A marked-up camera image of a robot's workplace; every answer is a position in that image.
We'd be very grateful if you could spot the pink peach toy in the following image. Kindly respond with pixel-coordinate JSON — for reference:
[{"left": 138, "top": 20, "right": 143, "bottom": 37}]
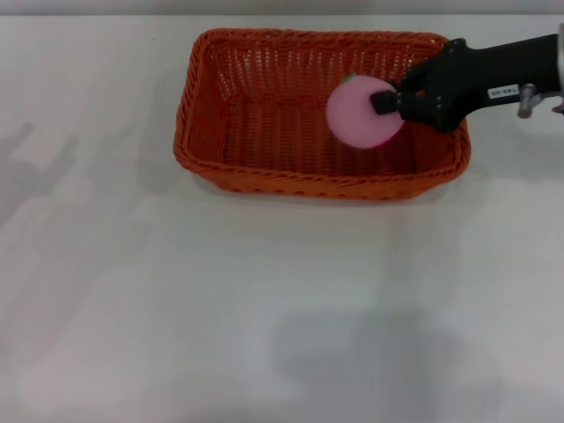
[{"left": 325, "top": 73, "right": 405, "bottom": 151}]

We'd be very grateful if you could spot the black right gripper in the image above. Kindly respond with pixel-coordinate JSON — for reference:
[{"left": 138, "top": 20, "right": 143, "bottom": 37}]
[{"left": 368, "top": 33, "right": 561, "bottom": 134}]

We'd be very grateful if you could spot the orange woven plastic basket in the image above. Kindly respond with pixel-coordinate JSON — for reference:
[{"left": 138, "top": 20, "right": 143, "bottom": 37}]
[{"left": 170, "top": 27, "right": 472, "bottom": 202}]

